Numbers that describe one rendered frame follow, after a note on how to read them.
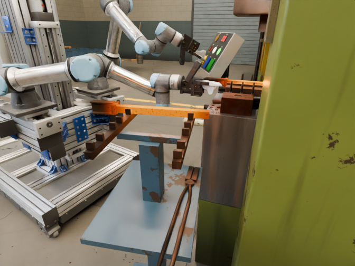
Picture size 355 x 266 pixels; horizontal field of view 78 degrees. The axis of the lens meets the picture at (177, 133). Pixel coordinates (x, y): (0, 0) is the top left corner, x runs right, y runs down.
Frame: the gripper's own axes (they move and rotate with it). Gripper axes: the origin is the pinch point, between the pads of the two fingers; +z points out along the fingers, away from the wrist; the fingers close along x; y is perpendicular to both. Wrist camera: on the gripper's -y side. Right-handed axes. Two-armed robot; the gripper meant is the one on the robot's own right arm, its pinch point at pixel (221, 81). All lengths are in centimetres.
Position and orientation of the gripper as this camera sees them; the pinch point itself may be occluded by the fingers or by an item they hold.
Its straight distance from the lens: 106.4
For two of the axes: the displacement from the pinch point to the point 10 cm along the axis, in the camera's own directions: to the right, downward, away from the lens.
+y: -0.1, 9.0, 4.3
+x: -3.1, 4.1, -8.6
